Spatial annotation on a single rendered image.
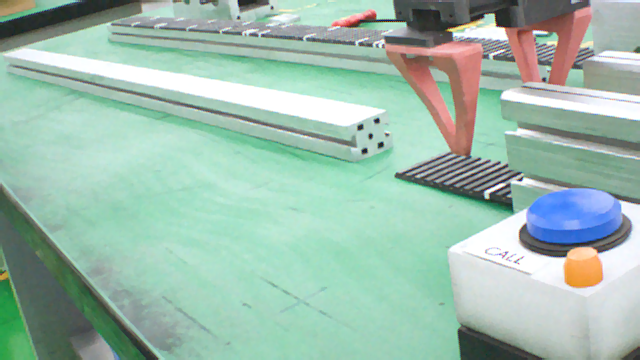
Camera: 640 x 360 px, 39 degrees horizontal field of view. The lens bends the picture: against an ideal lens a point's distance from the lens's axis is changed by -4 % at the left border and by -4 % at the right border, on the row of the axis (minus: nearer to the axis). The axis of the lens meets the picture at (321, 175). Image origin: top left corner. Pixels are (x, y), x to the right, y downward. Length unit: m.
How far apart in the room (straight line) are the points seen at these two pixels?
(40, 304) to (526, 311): 1.54
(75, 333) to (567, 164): 1.49
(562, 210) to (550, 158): 0.13
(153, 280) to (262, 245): 0.07
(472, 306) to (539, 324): 0.04
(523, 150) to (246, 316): 0.18
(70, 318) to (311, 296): 1.39
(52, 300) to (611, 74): 1.45
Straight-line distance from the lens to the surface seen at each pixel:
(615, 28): 0.70
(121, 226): 0.69
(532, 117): 0.51
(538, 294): 0.36
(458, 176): 0.64
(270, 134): 0.81
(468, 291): 0.40
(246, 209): 0.66
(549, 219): 0.38
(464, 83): 0.54
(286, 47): 1.12
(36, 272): 1.84
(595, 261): 0.35
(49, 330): 1.88
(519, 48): 0.63
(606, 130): 0.48
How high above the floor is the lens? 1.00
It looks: 19 degrees down
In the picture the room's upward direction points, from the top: 11 degrees counter-clockwise
